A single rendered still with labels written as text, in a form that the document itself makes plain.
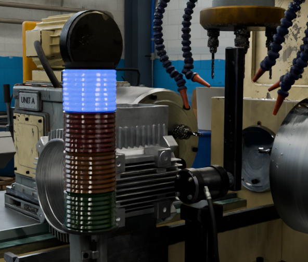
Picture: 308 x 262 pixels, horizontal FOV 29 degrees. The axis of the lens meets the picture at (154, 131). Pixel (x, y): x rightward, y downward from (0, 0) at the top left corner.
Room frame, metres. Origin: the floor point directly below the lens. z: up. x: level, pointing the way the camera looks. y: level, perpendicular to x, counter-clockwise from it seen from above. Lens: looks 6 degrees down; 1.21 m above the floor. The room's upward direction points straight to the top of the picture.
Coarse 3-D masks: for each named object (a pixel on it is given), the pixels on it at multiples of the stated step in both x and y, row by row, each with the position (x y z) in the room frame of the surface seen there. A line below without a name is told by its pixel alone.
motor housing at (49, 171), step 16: (48, 144) 1.01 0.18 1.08; (48, 160) 1.05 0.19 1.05; (128, 160) 0.97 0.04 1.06; (144, 160) 0.99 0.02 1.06; (176, 160) 1.04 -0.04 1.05; (48, 176) 1.06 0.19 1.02; (128, 176) 0.97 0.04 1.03; (144, 176) 0.98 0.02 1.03; (160, 176) 1.02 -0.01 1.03; (48, 192) 1.05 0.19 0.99; (128, 192) 0.97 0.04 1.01; (144, 192) 0.98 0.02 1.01; (160, 192) 1.02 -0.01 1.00; (48, 208) 1.03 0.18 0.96; (128, 208) 0.97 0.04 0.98; (144, 208) 1.00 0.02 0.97; (128, 224) 1.02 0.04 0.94; (64, 240) 0.98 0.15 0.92
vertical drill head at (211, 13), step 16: (224, 0) 1.22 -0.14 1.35; (240, 0) 1.21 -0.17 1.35; (256, 0) 1.21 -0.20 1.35; (272, 0) 1.23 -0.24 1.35; (208, 16) 1.22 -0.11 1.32; (224, 16) 1.19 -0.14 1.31; (240, 16) 1.18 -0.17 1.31; (256, 16) 1.18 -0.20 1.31; (272, 16) 1.19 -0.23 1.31; (208, 32) 1.26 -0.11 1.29; (240, 32) 1.20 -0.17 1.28; (272, 32) 1.26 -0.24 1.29
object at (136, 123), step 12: (120, 108) 1.00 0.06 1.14; (132, 108) 1.02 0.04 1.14; (144, 108) 1.04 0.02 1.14; (156, 108) 1.06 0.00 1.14; (168, 108) 1.08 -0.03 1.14; (120, 120) 1.00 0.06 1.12; (132, 120) 1.02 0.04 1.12; (144, 120) 1.04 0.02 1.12; (156, 120) 1.06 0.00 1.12; (120, 132) 1.00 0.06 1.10; (132, 132) 1.02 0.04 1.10; (144, 132) 1.04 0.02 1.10; (156, 132) 1.06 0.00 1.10; (120, 144) 1.00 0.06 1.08; (132, 144) 1.02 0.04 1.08; (144, 144) 1.04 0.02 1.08
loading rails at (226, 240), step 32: (32, 224) 1.04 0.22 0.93; (160, 224) 1.17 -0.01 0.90; (224, 224) 1.14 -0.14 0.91; (256, 224) 1.20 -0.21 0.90; (0, 256) 0.95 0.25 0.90; (32, 256) 0.87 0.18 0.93; (64, 256) 0.90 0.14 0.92; (128, 256) 0.98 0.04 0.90; (160, 256) 1.02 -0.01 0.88; (224, 256) 1.14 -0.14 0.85; (256, 256) 1.20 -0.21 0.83
